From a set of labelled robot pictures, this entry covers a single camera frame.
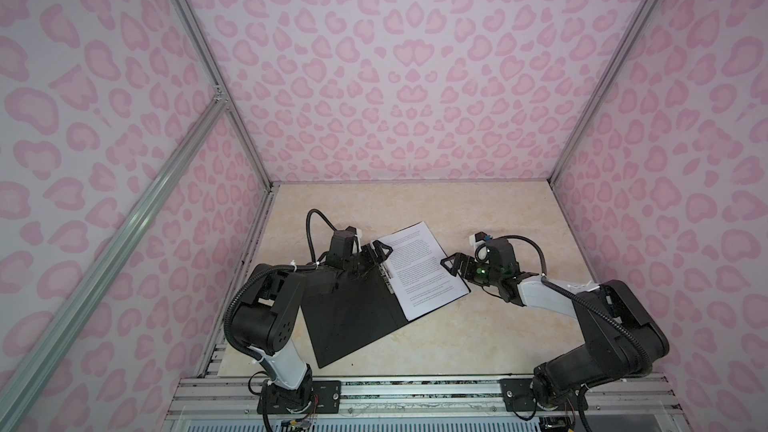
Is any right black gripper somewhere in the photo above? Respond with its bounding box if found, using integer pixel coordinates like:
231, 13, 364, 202
439, 252, 503, 288

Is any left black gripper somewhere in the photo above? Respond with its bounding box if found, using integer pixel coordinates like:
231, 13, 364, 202
344, 240, 392, 278

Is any printed paper sheet corner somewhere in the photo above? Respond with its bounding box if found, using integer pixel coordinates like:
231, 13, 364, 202
379, 222, 470, 322

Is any blue black file folder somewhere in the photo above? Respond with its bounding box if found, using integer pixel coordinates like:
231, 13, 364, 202
299, 221, 472, 370

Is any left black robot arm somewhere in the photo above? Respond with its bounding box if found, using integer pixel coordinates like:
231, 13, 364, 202
223, 227, 403, 410

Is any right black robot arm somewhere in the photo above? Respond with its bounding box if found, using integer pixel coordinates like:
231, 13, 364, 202
440, 235, 670, 409

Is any metal folder clip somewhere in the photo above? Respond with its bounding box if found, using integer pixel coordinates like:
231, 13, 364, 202
380, 265, 395, 294

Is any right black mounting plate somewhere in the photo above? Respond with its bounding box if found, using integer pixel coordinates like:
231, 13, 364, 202
499, 377, 589, 415

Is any black mounting plate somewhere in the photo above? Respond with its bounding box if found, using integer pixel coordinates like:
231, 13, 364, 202
499, 377, 589, 415
257, 380, 342, 415

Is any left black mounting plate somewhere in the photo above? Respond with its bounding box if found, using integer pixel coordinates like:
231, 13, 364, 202
257, 380, 342, 415

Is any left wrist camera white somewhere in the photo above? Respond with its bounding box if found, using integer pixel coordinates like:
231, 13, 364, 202
347, 226, 363, 254

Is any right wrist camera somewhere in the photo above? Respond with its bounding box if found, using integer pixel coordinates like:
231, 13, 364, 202
472, 232, 494, 249

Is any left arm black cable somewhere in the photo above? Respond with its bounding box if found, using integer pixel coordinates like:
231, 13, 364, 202
304, 208, 338, 264

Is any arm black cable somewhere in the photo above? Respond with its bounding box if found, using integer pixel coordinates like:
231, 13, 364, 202
497, 234, 654, 373
304, 208, 338, 264

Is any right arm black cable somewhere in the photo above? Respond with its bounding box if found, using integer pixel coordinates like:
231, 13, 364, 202
497, 234, 654, 373

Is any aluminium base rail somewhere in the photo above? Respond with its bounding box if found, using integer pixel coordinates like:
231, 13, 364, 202
161, 373, 691, 432

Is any aluminium frame post back right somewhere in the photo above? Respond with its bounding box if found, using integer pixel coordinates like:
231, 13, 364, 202
548, 0, 663, 189

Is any aluminium frame post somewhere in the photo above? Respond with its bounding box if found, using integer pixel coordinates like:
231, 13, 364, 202
548, 0, 663, 189
169, 0, 273, 192

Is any aluminium frame post back left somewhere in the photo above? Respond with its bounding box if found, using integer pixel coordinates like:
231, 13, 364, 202
169, 0, 273, 192

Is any aluminium frame strut diagonal left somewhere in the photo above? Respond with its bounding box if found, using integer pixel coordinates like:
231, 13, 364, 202
1, 98, 228, 431

